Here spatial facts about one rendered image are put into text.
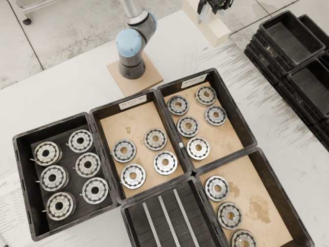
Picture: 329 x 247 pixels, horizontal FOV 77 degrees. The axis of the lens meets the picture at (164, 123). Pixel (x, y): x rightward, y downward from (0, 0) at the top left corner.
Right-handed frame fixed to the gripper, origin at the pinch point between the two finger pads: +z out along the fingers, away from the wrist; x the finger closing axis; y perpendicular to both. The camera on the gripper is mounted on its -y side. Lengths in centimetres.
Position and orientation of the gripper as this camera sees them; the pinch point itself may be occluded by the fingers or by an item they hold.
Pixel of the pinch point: (205, 16)
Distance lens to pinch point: 95.8
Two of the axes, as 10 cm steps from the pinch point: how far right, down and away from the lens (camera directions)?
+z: -0.6, 3.2, 9.5
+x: 8.5, -4.9, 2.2
